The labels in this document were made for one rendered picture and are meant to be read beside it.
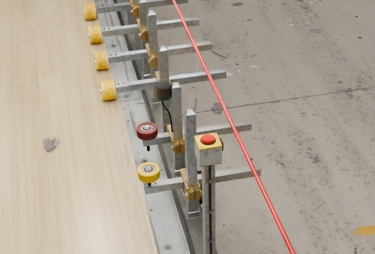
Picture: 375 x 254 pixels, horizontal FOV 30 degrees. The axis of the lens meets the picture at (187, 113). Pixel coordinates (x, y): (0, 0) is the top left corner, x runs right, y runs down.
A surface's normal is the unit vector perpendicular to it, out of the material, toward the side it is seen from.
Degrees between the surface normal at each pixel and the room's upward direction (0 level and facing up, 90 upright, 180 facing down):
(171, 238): 0
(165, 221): 0
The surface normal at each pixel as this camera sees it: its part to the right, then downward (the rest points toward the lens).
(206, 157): 0.22, 0.54
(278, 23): -0.03, -0.83
